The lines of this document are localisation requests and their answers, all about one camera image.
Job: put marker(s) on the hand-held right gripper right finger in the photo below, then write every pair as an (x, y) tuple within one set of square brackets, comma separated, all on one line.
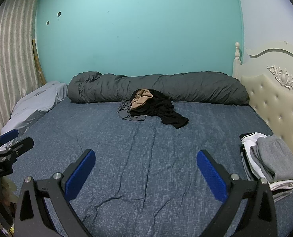
[(212, 175)]

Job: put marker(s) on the cream tufted headboard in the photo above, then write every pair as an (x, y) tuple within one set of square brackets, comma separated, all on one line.
[(272, 98)]

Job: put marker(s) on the white folded garment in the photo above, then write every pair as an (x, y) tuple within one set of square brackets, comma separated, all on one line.
[(247, 145)]

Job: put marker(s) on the wooden strip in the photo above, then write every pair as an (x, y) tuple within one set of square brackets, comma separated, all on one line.
[(37, 61)]

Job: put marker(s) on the blue patterned bed sheet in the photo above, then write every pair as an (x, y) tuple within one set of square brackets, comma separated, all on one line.
[(141, 153)]

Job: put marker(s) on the striped beige curtain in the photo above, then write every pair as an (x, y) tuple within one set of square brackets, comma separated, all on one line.
[(10, 61)]

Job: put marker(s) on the black fleece pants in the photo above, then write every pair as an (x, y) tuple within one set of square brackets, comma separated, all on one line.
[(161, 108)]

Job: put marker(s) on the light grey folded garment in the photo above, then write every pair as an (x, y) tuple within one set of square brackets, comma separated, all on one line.
[(283, 193)]

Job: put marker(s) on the rolled dark grey duvet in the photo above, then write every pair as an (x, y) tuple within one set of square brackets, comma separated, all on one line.
[(186, 86)]

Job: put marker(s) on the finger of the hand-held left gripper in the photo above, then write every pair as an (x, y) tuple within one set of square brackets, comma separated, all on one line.
[(9, 134), (23, 145)]

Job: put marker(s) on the grey crumpled shirt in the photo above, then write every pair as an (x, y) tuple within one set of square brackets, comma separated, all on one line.
[(124, 113)]

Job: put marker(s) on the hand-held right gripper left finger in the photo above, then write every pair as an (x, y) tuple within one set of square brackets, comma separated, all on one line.
[(79, 175)]

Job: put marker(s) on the grey folded sweatpants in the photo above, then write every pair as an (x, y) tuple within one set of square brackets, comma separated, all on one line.
[(277, 158)]

